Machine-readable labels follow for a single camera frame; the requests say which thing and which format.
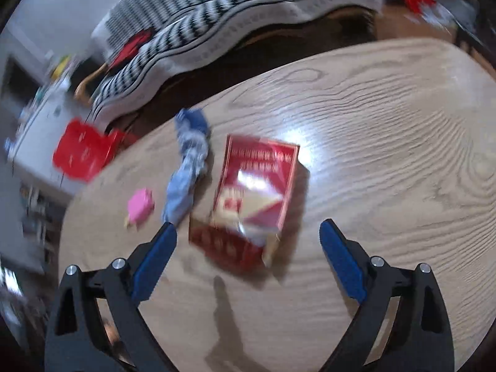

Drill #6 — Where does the pink popsicle toy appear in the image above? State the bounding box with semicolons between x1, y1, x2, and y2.
124;188;156;230

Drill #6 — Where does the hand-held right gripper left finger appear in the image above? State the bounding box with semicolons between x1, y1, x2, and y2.
44;221;179;372

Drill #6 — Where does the blue white crumpled wrapper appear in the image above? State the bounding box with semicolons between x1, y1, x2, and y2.
162;108;212;226

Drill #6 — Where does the black white striped blanket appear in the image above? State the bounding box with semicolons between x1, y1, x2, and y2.
91;0;385;125

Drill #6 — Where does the red cushion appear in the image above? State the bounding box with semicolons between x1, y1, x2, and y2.
108;30;154;69

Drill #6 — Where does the wooden sofa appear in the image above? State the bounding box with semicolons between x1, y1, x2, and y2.
75;0;384;132

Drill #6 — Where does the red cigarette box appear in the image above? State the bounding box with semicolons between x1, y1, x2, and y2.
188;134;311;274

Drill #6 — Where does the white cabinet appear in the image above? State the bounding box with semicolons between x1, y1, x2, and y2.
6;79;84;199

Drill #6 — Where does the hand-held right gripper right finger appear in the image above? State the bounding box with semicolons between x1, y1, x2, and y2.
318;218;455;372

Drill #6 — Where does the red bear plastic chair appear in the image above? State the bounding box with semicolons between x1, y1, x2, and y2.
52;118;139;182

